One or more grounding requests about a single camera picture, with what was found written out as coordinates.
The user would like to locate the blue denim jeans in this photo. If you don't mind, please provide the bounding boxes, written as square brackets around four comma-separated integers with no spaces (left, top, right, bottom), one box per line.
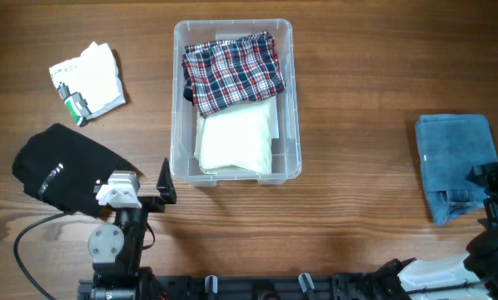
[415,114,498,227]

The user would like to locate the red navy plaid shirt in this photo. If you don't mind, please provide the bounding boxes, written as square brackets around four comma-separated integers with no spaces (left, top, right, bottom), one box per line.
[182,31,286,118]

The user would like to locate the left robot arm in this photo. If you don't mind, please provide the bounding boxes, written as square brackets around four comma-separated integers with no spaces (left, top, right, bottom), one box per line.
[77,159,177,300]

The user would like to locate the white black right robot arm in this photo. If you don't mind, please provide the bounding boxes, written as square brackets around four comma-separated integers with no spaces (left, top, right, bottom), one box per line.
[374,162,498,299]

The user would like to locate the cream folded cloth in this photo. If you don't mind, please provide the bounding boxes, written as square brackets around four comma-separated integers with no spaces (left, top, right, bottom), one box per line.
[194,97,278,174]

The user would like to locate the black folded garment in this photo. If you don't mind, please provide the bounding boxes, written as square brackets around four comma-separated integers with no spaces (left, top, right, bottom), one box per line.
[12,123,134,217]

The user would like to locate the clear plastic storage bin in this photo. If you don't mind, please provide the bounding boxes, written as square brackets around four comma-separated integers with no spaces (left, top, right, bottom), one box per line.
[170,18,302,187]

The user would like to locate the white printed folded shirt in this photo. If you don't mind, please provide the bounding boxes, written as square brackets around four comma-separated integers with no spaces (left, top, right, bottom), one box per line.
[49,42,126,127]

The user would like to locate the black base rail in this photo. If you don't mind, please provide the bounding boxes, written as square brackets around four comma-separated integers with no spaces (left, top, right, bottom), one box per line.
[77,272,409,300]

